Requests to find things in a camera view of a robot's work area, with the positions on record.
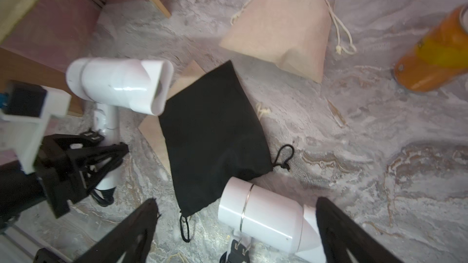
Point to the orange soda can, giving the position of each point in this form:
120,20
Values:
438,57

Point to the white hair dryer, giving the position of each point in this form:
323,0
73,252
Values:
275,220
112,83

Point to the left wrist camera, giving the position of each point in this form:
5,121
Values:
26,110

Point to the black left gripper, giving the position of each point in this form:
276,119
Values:
51,179

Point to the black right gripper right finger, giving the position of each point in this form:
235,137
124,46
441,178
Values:
344,241

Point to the beige hair dryer bag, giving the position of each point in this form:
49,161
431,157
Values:
292,34

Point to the black drawstring bag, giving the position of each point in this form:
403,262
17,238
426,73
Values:
220,137

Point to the wooden two-tier shelf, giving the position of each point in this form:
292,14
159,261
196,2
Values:
40,38

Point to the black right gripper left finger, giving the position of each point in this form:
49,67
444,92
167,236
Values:
128,242

